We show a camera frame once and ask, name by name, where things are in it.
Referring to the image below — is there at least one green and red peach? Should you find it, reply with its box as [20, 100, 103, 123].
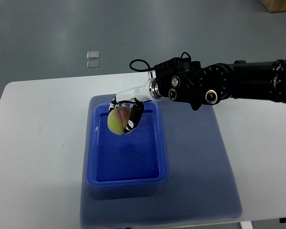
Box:
[107, 107, 134, 135]

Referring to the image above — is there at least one metal floor plate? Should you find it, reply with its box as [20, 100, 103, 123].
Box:
[86, 60, 100, 70]
[86, 51, 99, 60]

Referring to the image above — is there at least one upper metal floor plate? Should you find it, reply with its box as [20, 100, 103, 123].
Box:
[86, 51, 99, 60]

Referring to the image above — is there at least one blue plastic tray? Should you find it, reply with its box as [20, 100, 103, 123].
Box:
[85, 98, 168, 187]

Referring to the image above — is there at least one lower metal floor plate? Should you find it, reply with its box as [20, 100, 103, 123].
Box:
[86, 60, 100, 70]

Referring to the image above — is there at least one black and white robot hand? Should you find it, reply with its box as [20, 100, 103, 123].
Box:
[108, 79, 156, 134]

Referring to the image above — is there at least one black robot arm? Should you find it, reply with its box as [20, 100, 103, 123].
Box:
[142, 52, 286, 111]

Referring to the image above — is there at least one blue-grey textured mat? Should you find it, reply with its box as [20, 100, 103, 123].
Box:
[80, 94, 242, 229]

